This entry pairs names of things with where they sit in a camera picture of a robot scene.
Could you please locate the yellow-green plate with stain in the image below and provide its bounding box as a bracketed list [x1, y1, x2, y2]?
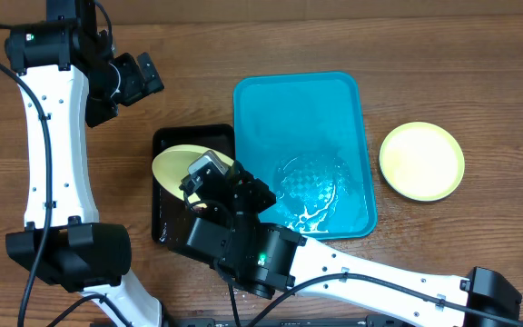
[152, 144, 209, 201]

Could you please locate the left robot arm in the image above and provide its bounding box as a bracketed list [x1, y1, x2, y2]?
[5, 1, 165, 326]

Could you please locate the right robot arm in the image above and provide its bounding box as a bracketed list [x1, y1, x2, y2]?
[153, 154, 521, 326]

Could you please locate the black plastic tray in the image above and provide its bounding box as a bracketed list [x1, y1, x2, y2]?
[152, 124, 235, 244]

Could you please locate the teal plastic tray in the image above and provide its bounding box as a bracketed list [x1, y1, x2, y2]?
[233, 72, 378, 240]

